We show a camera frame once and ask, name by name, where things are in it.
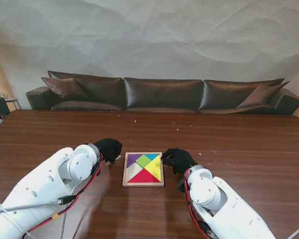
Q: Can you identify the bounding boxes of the dark brown leather sofa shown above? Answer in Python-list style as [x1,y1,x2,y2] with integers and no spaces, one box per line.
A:
[25,71,299,116]

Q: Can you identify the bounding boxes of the red black left arm cables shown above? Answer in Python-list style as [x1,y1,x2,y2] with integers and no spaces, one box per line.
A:
[22,154,104,239]

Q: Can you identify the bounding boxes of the purple tangram triangle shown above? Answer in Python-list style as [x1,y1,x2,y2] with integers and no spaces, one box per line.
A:
[127,153,143,167]

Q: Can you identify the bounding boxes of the white crumpled backdrop sheet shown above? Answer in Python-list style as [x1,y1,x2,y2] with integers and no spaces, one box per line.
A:
[0,0,299,118]

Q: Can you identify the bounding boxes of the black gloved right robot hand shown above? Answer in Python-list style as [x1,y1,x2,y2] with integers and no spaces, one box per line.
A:
[161,148,198,175]

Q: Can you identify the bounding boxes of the large yellow tangram triangle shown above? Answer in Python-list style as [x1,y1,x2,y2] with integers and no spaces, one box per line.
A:
[146,156,162,181]

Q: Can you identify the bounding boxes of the brown throw cushion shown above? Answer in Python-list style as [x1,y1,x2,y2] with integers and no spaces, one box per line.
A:
[236,81,291,109]
[41,77,90,102]

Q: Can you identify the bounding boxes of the small metal side table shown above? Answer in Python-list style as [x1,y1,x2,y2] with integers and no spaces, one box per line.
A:
[3,93,22,111]

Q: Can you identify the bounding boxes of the small beige tangram triangle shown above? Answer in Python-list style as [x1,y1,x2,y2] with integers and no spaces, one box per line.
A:
[106,154,122,167]

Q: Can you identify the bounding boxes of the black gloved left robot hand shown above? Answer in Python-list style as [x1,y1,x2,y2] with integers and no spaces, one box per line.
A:
[94,138,123,165]

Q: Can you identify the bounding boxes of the green tangram square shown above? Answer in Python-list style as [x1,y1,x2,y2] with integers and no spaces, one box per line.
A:
[136,154,152,167]

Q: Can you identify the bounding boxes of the light wooden square tray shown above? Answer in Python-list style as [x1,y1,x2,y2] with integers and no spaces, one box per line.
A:
[122,151,164,187]

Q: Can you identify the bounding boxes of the large red tangram triangle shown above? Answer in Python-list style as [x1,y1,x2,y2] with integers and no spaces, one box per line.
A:
[128,168,162,183]

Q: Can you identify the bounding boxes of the grey usb cable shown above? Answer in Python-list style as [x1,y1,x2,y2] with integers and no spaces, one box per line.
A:
[0,195,77,239]

